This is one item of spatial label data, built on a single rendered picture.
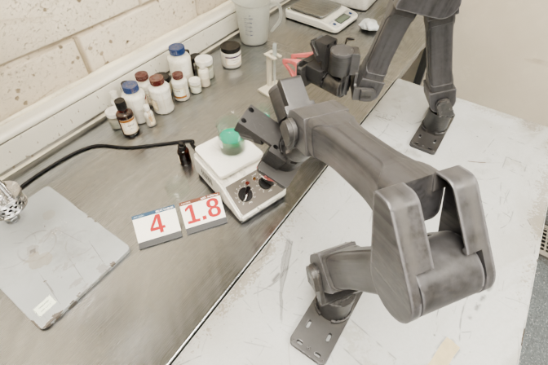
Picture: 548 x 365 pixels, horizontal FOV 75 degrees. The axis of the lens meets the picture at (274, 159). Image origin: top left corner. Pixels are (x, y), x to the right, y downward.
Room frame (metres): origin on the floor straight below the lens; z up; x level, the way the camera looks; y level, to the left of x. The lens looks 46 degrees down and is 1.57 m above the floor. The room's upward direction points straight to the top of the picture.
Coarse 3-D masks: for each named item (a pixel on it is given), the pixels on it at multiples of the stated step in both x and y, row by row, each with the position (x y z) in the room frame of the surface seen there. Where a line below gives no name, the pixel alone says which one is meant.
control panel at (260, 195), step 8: (248, 176) 0.53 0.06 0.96; (256, 176) 0.53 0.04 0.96; (232, 184) 0.51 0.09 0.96; (240, 184) 0.51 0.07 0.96; (256, 184) 0.52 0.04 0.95; (232, 192) 0.49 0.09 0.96; (256, 192) 0.50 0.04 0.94; (264, 192) 0.50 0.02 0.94; (272, 192) 0.51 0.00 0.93; (240, 200) 0.48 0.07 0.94; (256, 200) 0.48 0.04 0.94; (264, 200) 0.49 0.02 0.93; (240, 208) 0.46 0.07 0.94; (248, 208) 0.47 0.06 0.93
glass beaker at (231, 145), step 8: (232, 112) 0.63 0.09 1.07; (216, 120) 0.60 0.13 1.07; (224, 120) 0.62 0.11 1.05; (232, 120) 0.62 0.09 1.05; (216, 128) 0.59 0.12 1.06; (224, 128) 0.62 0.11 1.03; (224, 136) 0.57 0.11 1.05; (232, 136) 0.57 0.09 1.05; (224, 144) 0.57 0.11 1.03; (232, 144) 0.57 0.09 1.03; (240, 144) 0.57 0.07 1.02; (224, 152) 0.57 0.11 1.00; (232, 152) 0.57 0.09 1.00; (240, 152) 0.57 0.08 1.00
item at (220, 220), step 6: (222, 204) 0.48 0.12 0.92; (222, 216) 0.46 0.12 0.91; (198, 222) 0.45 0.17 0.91; (204, 222) 0.45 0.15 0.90; (210, 222) 0.45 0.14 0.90; (216, 222) 0.45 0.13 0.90; (222, 222) 0.45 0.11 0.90; (186, 228) 0.43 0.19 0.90; (192, 228) 0.43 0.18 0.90; (198, 228) 0.43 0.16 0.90; (204, 228) 0.43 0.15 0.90
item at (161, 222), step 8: (152, 216) 0.44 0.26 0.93; (160, 216) 0.45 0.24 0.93; (168, 216) 0.45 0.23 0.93; (136, 224) 0.43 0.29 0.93; (144, 224) 0.43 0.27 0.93; (152, 224) 0.43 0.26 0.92; (160, 224) 0.43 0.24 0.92; (168, 224) 0.43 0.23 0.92; (176, 224) 0.44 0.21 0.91; (144, 232) 0.41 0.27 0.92; (152, 232) 0.42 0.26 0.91; (160, 232) 0.42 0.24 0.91
